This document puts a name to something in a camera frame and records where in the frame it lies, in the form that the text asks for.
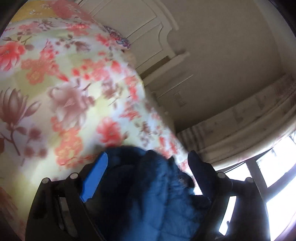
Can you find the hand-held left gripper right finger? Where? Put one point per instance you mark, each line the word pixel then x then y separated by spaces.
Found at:
pixel 201 171

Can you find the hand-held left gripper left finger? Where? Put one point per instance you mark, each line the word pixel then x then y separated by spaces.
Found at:
pixel 94 176

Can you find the blue puffer jacket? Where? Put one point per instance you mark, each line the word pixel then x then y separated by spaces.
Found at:
pixel 148 197

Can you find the patterned curtain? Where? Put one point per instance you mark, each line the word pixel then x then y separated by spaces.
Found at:
pixel 242 129

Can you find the window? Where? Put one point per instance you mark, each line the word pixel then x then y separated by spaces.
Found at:
pixel 282 166

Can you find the white slim stand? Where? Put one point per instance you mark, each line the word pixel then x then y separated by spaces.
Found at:
pixel 176 84

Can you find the floral quilt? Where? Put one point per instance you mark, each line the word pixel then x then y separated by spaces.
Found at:
pixel 57 92

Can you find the purple patterned pillow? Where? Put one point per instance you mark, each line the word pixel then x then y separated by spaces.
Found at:
pixel 119 38

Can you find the white bed headboard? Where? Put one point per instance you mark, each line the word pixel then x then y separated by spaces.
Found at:
pixel 138 20

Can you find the pink floral pillow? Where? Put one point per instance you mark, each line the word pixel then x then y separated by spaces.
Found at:
pixel 69 8

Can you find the wall socket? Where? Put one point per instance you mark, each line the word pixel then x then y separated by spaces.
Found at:
pixel 180 99

